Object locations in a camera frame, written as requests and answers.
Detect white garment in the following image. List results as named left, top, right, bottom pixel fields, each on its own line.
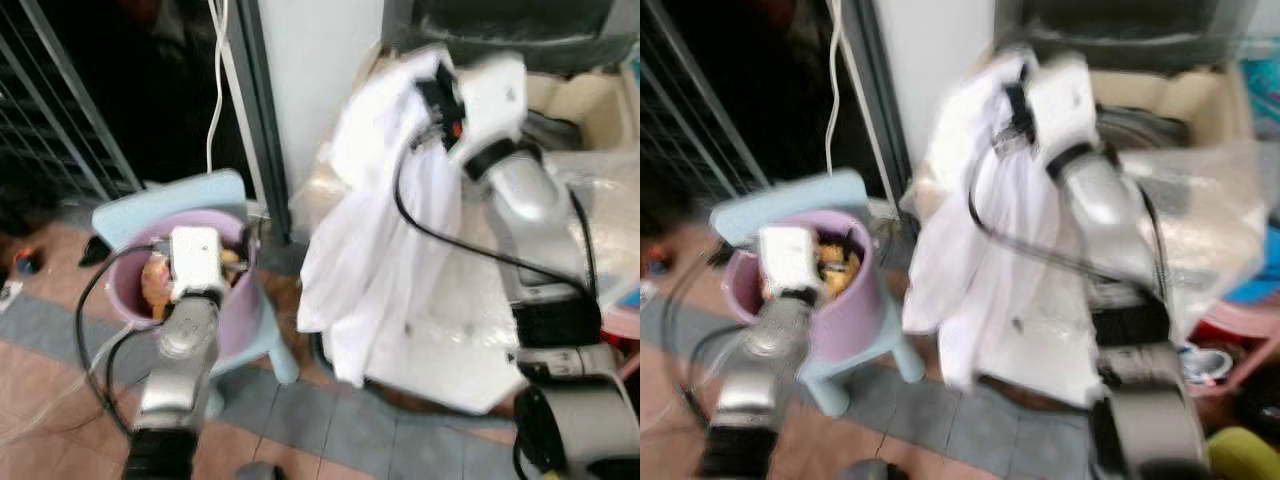
left=900, top=54, right=1063, bottom=393
left=296, top=48, right=467, bottom=389

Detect orange yellow clothes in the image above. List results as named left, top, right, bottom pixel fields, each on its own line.
left=812, top=234, right=864, bottom=298
left=139, top=246, right=247, bottom=313

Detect grey metal grille gate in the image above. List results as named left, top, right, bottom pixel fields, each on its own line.
left=0, top=0, right=143, bottom=205
left=640, top=0, right=763, bottom=205

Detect purple plastic bucket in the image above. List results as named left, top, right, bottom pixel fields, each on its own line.
left=104, top=208, right=265, bottom=365
left=721, top=207, right=898, bottom=369

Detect red plastic basin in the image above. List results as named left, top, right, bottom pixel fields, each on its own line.
left=1178, top=308, right=1280, bottom=399
left=598, top=300, right=641, bottom=381

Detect light blue plastic stool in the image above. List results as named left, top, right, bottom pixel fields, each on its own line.
left=707, top=167, right=927, bottom=419
left=91, top=168, right=302, bottom=421

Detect metal bowl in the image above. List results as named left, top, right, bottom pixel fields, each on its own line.
left=1184, top=344, right=1235, bottom=387

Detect yellow green object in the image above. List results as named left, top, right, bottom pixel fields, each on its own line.
left=1204, top=424, right=1280, bottom=480

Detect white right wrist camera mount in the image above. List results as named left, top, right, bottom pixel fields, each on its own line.
left=447, top=54, right=530, bottom=163
left=1024, top=54, right=1102, bottom=163

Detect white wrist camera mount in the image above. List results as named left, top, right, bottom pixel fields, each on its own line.
left=757, top=224, right=827, bottom=301
left=1024, top=54, right=1102, bottom=163
left=167, top=226, right=230, bottom=302
left=447, top=54, right=530, bottom=163

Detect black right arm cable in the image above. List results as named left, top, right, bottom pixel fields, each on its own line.
left=392, top=148, right=603, bottom=305
left=964, top=150, right=1169, bottom=297

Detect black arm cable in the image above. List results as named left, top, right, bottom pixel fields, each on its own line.
left=392, top=148, right=603, bottom=305
left=658, top=248, right=763, bottom=426
left=964, top=150, right=1169, bottom=297
left=74, top=243, right=173, bottom=441

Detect dark grey door frame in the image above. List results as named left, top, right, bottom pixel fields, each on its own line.
left=848, top=0, right=917, bottom=209
left=222, top=0, right=293, bottom=245

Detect white hanging cable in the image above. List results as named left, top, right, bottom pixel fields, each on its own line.
left=824, top=0, right=852, bottom=177
left=204, top=0, right=232, bottom=177

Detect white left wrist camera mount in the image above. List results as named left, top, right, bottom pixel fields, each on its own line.
left=757, top=224, right=827, bottom=301
left=167, top=226, right=230, bottom=302

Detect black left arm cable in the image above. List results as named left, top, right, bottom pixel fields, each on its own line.
left=74, top=243, right=173, bottom=441
left=658, top=248, right=763, bottom=426

